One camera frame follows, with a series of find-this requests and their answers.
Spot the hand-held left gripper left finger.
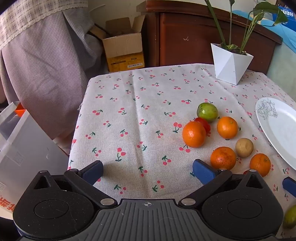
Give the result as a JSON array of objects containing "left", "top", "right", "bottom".
[{"left": 32, "top": 160, "right": 118, "bottom": 208}]

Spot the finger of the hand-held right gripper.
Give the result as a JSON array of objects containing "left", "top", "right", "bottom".
[{"left": 282, "top": 176, "right": 296, "bottom": 194}]

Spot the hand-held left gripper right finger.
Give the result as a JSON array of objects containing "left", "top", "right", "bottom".
[{"left": 178, "top": 159, "right": 270, "bottom": 208}]

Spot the orange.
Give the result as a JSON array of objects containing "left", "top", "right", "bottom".
[
  {"left": 210, "top": 147, "right": 237, "bottom": 171},
  {"left": 217, "top": 116, "right": 238, "bottom": 139},
  {"left": 182, "top": 121, "right": 207, "bottom": 148},
  {"left": 249, "top": 153, "right": 271, "bottom": 177}
]

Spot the green jujube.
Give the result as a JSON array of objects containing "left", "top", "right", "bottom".
[
  {"left": 282, "top": 205, "right": 296, "bottom": 229},
  {"left": 197, "top": 102, "right": 218, "bottom": 123}
]

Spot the white plate with line drawing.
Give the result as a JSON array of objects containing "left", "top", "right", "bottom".
[{"left": 255, "top": 97, "right": 296, "bottom": 171}]

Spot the brown kiwi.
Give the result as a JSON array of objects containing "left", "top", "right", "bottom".
[{"left": 235, "top": 138, "right": 254, "bottom": 158}]

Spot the white plastic storage box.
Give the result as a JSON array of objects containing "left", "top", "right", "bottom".
[{"left": 0, "top": 101, "right": 70, "bottom": 219}]

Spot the cherry print tablecloth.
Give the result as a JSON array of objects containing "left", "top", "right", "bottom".
[{"left": 67, "top": 63, "right": 296, "bottom": 239}]

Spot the lilac checked cloth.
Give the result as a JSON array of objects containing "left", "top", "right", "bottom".
[{"left": 0, "top": 10, "right": 104, "bottom": 142}]

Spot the white faceted plant pot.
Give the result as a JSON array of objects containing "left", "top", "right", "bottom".
[{"left": 210, "top": 43, "right": 254, "bottom": 85}]

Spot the pale green bedding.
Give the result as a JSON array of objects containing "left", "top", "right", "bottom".
[{"left": 266, "top": 42, "right": 296, "bottom": 81}]

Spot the open cardboard box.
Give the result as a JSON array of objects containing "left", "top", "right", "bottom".
[{"left": 89, "top": 15, "right": 146, "bottom": 72}]

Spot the dark wooden cabinet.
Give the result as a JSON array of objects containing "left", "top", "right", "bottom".
[{"left": 136, "top": 0, "right": 283, "bottom": 75}]

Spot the blue bed sheet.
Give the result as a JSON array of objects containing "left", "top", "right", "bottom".
[{"left": 233, "top": 9, "right": 296, "bottom": 55}]

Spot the plaid cloth with lace trim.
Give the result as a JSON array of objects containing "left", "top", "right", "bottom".
[{"left": 0, "top": 0, "right": 89, "bottom": 49}]

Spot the green leafy plant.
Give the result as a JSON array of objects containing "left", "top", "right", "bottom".
[{"left": 205, "top": 0, "right": 288, "bottom": 55}]

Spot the blue printed box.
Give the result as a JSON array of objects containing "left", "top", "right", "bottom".
[{"left": 272, "top": 6, "right": 295, "bottom": 25}]

